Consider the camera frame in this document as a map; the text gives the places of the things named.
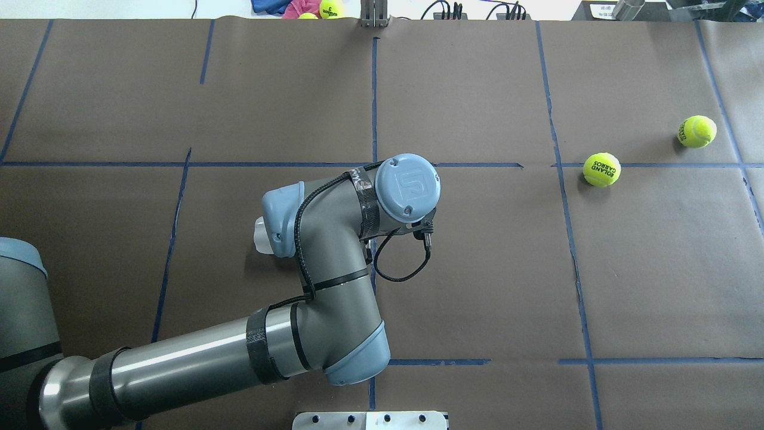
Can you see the clear Wilson tennis ball can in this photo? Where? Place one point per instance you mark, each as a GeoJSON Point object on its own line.
{"type": "Point", "coordinates": [262, 237]}

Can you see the yellow Roland Garros tennis ball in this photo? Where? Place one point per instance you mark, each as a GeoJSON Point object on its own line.
{"type": "Point", "coordinates": [601, 170]}

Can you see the silver metal cup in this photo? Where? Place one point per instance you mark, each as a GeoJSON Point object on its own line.
{"type": "Point", "coordinates": [627, 10]}

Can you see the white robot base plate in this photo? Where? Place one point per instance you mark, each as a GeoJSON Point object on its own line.
{"type": "Point", "coordinates": [426, 419]}

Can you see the blue cloth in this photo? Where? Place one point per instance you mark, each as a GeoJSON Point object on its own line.
{"type": "Point", "coordinates": [271, 7]}

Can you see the pink cloth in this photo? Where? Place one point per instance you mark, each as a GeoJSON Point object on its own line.
{"type": "Point", "coordinates": [298, 7]}

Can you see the aluminium frame post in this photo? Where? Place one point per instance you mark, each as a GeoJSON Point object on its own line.
{"type": "Point", "coordinates": [374, 14]}

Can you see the black cable plug cluster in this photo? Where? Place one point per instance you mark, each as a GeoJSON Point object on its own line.
{"type": "Point", "coordinates": [444, 11]}
{"type": "Point", "coordinates": [507, 11]}

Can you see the brown paper table cover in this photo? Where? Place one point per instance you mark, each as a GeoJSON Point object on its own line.
{"type": "Point", "coordinates": [135, 154]}

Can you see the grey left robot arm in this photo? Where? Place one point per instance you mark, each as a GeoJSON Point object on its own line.
{"type": "Point", "coordinates": [334, 325]}

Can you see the yellow Wilson tennis ball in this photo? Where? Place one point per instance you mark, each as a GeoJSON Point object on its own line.
{"type": "Point", "coordinates": [332, 9]}

